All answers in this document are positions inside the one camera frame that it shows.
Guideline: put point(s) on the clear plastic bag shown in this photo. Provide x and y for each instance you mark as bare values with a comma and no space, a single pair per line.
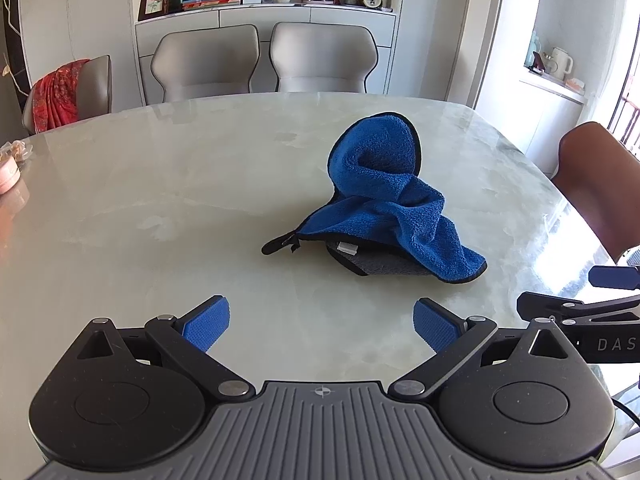
17,150

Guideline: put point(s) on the stack of books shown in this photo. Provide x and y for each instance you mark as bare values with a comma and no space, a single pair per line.
210,2

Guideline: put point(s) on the red patterned cloth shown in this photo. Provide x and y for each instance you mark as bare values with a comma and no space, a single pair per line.
55,95

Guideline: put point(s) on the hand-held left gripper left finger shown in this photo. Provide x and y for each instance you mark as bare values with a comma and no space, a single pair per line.
207,324

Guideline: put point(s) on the grey dining chair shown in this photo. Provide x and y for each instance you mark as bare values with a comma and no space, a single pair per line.
320,60
205,67

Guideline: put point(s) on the pale green vase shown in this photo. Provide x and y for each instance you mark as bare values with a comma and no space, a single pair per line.
531,50

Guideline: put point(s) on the white kettle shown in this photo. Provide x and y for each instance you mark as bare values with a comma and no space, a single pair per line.
557,62

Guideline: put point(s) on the grey chair with red cloth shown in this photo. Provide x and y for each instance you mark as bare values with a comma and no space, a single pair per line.
97,85

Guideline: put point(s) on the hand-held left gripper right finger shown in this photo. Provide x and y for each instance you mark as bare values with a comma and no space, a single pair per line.
432,325

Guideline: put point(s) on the blue towel with black trim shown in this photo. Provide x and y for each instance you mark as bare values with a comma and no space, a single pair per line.
380,160

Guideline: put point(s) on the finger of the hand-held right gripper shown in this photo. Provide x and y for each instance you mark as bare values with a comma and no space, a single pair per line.
545,305
612,277

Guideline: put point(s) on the brown leather chair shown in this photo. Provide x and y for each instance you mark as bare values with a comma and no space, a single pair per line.
595,170

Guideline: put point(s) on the dark picture frame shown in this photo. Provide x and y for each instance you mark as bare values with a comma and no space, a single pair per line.
154,2

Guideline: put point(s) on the white side counter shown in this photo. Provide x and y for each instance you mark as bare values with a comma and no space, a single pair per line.
550,110

